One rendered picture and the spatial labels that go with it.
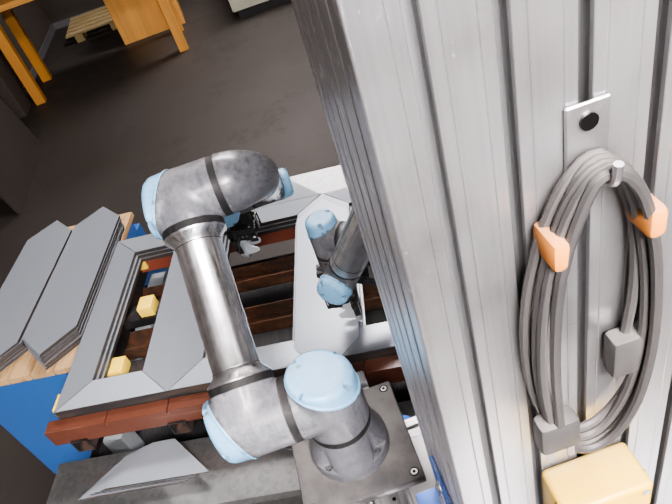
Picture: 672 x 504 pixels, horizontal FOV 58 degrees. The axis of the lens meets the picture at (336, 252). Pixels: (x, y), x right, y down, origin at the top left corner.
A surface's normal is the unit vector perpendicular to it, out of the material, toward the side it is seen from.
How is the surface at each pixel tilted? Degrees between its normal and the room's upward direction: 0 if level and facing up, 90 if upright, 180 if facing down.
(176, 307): 0
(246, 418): 39
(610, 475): 0
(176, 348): 0
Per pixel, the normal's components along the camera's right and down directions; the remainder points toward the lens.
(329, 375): -0.13, -0.76
